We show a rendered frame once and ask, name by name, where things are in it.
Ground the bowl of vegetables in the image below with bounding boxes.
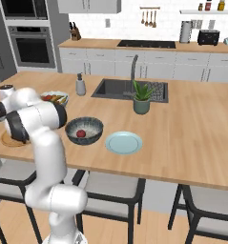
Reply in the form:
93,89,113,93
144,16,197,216
40,91,70,108

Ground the white base cupboards run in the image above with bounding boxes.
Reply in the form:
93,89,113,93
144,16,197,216
58,47,228,85

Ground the dark patterned bowl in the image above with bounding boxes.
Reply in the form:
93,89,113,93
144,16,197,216
64,116,105,147

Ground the light blue plate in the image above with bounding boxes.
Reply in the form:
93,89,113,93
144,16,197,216
105,131,144,155

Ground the white wall shelf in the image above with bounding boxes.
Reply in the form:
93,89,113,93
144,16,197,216
178,9,228,16

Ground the black toaster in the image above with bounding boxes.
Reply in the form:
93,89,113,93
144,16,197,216
197,29,221,47

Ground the black stool with grey seat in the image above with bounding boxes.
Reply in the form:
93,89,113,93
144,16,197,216
72,169,147,244
0,156,44,244
167,183,228,244

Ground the potted green plant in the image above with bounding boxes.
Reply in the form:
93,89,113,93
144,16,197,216
132,79,155,116

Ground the built-in microwave oven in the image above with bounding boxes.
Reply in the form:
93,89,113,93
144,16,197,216
0,0,51,21

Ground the grey fridge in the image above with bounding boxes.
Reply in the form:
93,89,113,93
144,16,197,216
0,0,18,87

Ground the rail with hanging wooden tools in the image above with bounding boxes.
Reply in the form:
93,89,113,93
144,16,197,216
138,6,161,30

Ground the steel built-in oven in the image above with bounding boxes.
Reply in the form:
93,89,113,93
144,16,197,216
7,25,57,70

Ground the white paper towel roll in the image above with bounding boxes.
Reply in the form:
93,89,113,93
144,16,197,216
178,19,194,45

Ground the wooden knife block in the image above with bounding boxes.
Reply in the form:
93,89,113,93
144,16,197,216
69,21,82,42

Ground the white wall cupboard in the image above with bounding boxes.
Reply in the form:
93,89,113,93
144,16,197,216
56,0,122,15

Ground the dark grey sink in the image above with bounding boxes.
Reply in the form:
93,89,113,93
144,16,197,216
91,77,170,104

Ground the black hob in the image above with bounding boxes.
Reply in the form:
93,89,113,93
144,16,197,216
115,39,177,50

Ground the grey soap dispenser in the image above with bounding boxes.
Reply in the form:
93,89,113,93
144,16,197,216
74,72,88,97

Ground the grey sink tap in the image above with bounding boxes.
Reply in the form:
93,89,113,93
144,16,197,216
123,53,140,97

